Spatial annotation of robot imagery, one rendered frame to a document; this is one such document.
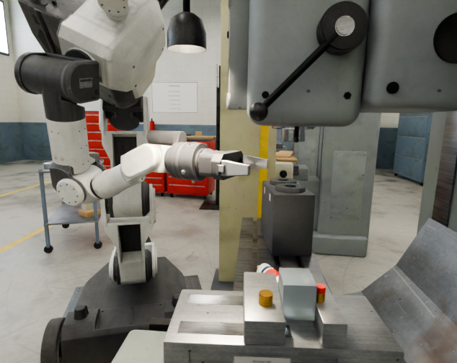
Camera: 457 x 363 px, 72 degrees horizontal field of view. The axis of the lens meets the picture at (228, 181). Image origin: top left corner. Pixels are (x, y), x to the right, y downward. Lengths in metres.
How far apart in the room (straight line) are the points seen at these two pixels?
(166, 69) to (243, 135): 7.89
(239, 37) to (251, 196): 1.88
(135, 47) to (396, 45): 0.62
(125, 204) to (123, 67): 0.53
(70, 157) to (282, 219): 0.59
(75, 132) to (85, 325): 0.72
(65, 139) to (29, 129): 11.13
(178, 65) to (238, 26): 9.41
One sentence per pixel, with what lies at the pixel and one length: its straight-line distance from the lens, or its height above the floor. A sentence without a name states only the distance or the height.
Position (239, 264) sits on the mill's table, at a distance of 0.90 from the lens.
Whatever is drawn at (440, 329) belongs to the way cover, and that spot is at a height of 0.94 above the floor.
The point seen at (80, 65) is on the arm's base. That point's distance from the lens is 0.83.
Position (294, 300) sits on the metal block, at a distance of 0.53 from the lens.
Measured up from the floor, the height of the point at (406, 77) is 1.39.
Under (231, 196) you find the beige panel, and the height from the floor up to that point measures 0.75.
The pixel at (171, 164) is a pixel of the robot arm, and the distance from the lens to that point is 0.72.
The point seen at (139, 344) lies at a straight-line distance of 0.97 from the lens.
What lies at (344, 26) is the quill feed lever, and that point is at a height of 1.45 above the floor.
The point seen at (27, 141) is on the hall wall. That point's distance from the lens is 12.07.
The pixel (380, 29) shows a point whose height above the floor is 1.45.
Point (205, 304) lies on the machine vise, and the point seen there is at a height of 1.00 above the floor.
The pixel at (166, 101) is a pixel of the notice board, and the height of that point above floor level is 1.87.
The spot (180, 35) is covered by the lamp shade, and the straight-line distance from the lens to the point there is 0.60.
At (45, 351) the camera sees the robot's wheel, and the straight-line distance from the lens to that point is 1.34.
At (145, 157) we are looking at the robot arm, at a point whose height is 1.23.
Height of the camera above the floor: 1.32
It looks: 11 degrees down
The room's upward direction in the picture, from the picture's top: 1 degrees clockwise
